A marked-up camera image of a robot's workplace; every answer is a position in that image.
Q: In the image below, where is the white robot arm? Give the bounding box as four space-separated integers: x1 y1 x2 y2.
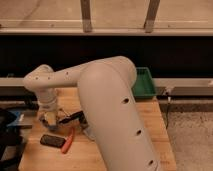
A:
23 56 163 171

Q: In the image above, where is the black rectangular sponge block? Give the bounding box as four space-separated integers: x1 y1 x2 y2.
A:
40 134 65 148

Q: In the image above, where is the blue object at left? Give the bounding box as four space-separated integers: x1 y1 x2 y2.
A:
8 110 24 127

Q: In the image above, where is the black bag at left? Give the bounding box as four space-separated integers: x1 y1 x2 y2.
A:
0 108 23 171

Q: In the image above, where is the green plastic bin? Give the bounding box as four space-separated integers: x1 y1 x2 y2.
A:
132 67 156 99

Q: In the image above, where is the black handled tool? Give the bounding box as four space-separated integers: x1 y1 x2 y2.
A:
59 111 83 124

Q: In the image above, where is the orange handled brush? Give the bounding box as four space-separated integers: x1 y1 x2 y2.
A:
61 128 75 154

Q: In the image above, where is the left metal frame post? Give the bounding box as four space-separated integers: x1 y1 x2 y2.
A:
80 0 92 33

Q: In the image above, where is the metal frame post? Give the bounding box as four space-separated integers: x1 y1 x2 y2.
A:
144 0 160 33
80 0 92 33

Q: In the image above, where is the right metal frame post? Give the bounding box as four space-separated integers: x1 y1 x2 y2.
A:
144 0 160 33

